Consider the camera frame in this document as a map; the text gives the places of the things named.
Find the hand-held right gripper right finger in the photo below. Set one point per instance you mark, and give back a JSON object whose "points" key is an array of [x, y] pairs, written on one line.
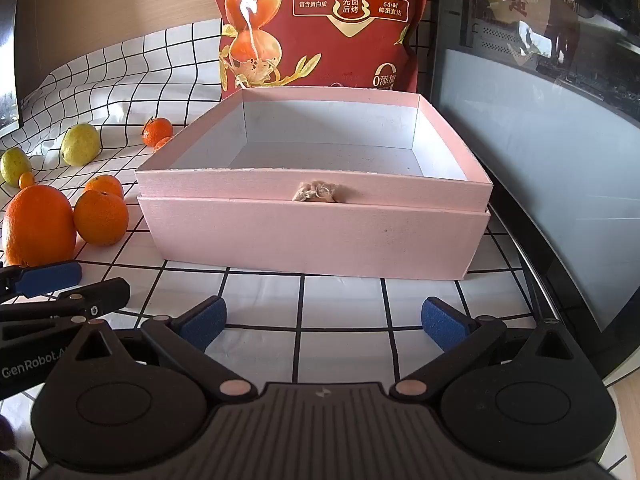
{"points": [[440, 322]]}

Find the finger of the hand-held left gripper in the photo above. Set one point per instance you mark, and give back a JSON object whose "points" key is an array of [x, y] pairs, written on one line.
{"points": [[47, 277], [95, 297]]}

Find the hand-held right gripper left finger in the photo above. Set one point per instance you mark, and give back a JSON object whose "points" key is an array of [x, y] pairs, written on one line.
{"points": [[205, 325]]}

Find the large orange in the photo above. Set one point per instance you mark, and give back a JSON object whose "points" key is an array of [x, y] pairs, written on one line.
{"points": [[37, 225]]}

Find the big mandarin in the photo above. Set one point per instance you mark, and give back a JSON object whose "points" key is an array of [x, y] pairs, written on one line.
{"points": [[101, 217]]}

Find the small kumquat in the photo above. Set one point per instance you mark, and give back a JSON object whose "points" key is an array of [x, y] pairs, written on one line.
{"points": [[26, 180]]}

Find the green guava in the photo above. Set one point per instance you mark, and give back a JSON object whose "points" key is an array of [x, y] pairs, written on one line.
{"points": [[80, 144], [14, 166]]}

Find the pink cardboard box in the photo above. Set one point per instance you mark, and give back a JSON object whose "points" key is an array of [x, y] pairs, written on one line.
{"points": [[310, 240]]}

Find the mandarin with stem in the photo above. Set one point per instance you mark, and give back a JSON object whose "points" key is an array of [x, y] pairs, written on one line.
{"points": [[157, 131]]}

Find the black grid white tablecloth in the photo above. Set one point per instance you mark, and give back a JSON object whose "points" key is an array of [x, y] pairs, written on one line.
{"points": [[350, 305]]}

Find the black computer monitor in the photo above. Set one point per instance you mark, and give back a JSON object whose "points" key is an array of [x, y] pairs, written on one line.
{"points": [[7, 60], [525, 135]]}

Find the red snack bag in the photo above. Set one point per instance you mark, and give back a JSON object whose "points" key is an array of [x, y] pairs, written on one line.
{"points": [[320, 50]]}

